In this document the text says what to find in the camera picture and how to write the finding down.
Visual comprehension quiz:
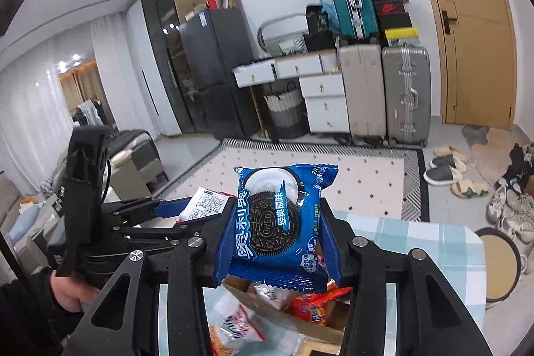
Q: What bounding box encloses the black door handle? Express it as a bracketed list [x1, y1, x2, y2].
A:
[441, 10, 459, 35]

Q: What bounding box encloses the cardboard box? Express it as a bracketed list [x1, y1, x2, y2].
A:
[221, 277, 355, 356]

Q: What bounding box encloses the round beige floor mat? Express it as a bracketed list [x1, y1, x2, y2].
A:
[469, 128, 526, 184]

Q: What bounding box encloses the white grey snack packet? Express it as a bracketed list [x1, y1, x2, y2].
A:
[249, 283, 290, 311]

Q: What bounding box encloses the white black print packet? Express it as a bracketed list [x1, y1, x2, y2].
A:
[175, 186, 238, 224]

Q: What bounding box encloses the woven laundry basket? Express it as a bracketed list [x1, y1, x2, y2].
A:
[263, 91, 307, 139]

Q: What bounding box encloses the plain black shoe box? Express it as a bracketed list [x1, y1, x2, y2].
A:
[375, 14, 412, 30]

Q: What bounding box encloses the clear plastic bag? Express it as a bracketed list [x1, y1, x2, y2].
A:
[267, 323, 306, 356]

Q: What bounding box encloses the round wooden stool black rim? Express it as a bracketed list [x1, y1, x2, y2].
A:
[475, 228, 522, 302]

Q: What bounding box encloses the grey slipper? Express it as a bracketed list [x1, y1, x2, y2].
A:
[430, 154, 468, 171]
[423, 164, 467, 186]

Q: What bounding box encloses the white desk with drawers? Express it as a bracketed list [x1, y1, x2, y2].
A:
[233, 49, 351, 135]

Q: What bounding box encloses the teal suitcase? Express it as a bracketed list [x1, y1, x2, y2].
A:
[324, 0, 379, 40]

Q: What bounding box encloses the beige suitcase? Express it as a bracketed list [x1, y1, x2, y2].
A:
[337, 43, 388, 146]

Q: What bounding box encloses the wooden door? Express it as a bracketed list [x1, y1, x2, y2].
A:
[400, 0, 518, 129]

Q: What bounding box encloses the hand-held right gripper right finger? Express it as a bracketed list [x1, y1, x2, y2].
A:
[318, 201, 494, 356]

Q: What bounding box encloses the blue cookie packet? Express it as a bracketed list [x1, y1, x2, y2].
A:
[212, 164, 339, 295]

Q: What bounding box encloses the white sheer curtain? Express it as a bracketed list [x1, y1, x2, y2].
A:
[0, 12, 138, 194]

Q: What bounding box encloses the person's left forearm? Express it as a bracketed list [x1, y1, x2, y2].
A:
[0, 264, 84, 356]

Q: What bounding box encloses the black printed bag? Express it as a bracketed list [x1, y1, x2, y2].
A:
[306, 6, 334, 35]

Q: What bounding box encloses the white tall cabinet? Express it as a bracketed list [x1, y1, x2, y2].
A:
[125, 0, 182, 136]

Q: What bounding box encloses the light blue pillow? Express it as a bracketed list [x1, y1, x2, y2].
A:
[8, 210, 35, 243]

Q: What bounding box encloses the beige green slipper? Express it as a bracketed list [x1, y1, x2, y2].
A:
[451, 178, 490, 198]

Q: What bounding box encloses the pile of loose sneakers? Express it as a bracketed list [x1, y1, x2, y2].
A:
[486, 143, 534, 244]

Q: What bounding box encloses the yellow black shoe box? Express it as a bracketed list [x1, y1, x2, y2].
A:
[383, 27, 419, 46]

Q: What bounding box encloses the orange noodle snack packet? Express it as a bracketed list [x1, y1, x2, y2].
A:
[209, 333, 234, 356]

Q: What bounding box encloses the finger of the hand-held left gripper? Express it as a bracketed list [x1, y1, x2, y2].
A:
[109, 195, 197, 225]
[112, 220, 209, 252]

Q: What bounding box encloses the blue plastic bag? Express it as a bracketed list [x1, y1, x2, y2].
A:
[319, 0, 336, 27]

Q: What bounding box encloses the dark glass cabinet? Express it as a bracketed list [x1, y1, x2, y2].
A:
[140, 0, 205, 135]

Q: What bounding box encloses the dark grey refrigerator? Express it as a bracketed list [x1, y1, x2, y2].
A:
[179, 8, 261, 140]

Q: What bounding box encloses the white red blue snack packet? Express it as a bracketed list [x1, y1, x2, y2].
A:
[211, 295, 267, 344]

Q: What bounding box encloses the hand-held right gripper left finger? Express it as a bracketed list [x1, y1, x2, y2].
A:
[72, 204, 236, 356]

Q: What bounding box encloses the person's left hand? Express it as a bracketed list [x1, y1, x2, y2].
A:
[50, 268, 103, 313]

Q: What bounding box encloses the grey floor mat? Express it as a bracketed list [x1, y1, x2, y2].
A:
[462, 125, 490, 146]

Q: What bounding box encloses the rounded mirror silver frame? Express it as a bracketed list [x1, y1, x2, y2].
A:
[256, 16, 309, 57]

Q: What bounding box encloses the cream dotted rug striped border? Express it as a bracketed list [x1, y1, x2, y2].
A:
[161, 138, 431, 223]

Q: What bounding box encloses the grey sofa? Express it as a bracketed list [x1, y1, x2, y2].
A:
[106, 128, 168, 202]

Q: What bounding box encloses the brown curtain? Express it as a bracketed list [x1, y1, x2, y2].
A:
[58, 60, 113, 127]

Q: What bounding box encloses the silver suitcase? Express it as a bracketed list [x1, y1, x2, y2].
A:
[381, 43, 432, 148]

